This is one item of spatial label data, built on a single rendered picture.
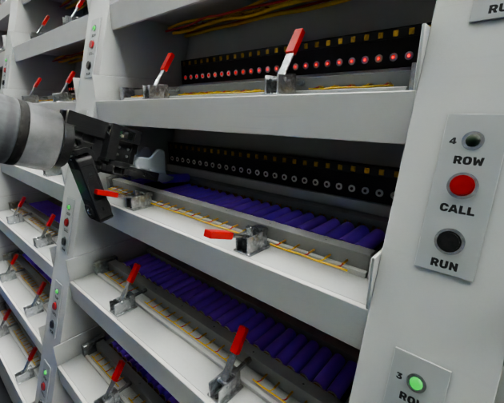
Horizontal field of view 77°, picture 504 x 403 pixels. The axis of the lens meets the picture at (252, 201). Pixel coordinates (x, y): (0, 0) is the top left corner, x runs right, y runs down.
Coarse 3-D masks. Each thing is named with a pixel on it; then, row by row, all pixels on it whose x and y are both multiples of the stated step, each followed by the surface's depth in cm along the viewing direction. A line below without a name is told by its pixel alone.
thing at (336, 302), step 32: (288, 192) 54; (320, 192) 51; (128, 224) 55; (160, 224) 48; (192, 224) 48; (192, 256) 44; (224, 256) 39; (256, 256) 38; (288, 256) 38; (256, 288) 37; (288, 288) 33; (320, 288) 31; (352, 288) 31; (320, 320) 31; (352, 320) 29
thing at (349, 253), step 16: (128, 192) 62; (160, 192) 57; (192, 208) 51; (208, 208) 48; (224, 208) 48; (240, 224) 44; (256, 224) 42; (272, 224) 41; (288, 240) 39; (304, 240) 37; (320, 240) 36; (336, 240) 36; (304, 256) 36; (336, 256) 35; (352, 256) 34; (368, 256) 32
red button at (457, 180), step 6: (456, 180) 24; (462, 180) 23; (468, 180) 23; (450, 186) 24; (456, 186) 23; (462, 186) 23; (468, 186) 23; (474, 186) 23; (456, 192) 23; (462, 192) 23; (468, 192) 23
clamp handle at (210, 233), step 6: (246, 228) 38; (204, 234) 33; (210, 234) 33; (216, 234) 33; (222, 234) 34; (228, 234) 35; (234, 234) 36; (240, 234) 37; (246, 234) 38; (252, 234) 38
